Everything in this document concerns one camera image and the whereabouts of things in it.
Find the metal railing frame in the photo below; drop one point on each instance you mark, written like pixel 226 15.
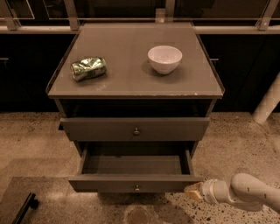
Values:
pixel 10 22

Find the grey drawer cabinet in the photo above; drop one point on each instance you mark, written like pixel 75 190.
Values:
pixel 131 88

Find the white ceramic bowl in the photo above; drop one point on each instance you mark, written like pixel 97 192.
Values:
pixel 164 58

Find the grey drawer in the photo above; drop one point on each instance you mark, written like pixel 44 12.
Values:
pixel 135 129
pixel 144 169

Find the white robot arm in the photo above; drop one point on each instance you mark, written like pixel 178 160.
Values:
pixel 244 192

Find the round floor drain cover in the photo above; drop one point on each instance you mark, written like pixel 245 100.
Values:
pixel 138 215

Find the black bar handle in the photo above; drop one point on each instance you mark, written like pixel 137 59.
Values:
pixel 30 202

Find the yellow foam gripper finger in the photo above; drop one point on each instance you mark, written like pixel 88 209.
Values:
pixel 193 191

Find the white post leg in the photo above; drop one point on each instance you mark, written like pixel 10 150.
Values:
pixel 268 102

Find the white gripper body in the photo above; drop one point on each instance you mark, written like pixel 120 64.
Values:
pixel 208 190

